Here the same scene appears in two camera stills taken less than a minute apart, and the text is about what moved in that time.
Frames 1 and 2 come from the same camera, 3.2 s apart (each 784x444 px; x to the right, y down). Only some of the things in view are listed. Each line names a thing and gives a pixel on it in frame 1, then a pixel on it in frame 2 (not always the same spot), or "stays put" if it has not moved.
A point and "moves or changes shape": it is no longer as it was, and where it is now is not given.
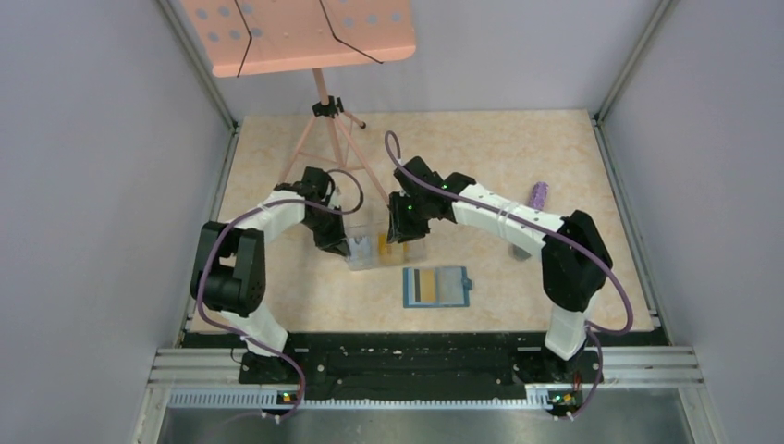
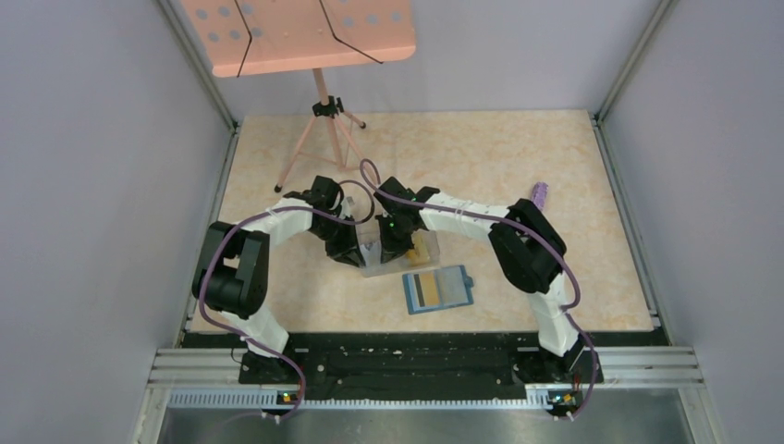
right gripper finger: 402,231 → 391,250
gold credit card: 391,253 moves or changes shape
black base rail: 466,363 stays put
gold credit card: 427,285 stays put
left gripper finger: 334,240 → 350,255
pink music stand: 241,38 stays put
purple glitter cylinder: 538,195 stays put
